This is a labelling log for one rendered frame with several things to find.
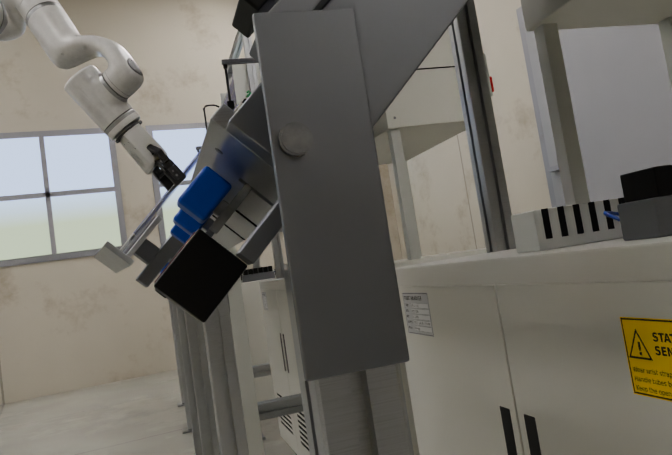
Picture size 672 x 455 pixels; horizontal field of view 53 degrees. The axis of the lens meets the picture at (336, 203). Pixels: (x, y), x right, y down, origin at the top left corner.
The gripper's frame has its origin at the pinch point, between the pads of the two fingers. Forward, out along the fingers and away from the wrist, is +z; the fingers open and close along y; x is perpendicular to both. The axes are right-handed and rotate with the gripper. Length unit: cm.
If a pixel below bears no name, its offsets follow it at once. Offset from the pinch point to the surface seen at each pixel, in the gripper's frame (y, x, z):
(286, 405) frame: -16, -14, 61
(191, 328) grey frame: -17.6, -17.9, 29.6
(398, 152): -14, 57, 35
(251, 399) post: 3, -21, 48
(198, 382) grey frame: -18, -26, 41
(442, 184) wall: -328, 247, 139
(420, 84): -11, 76, 25
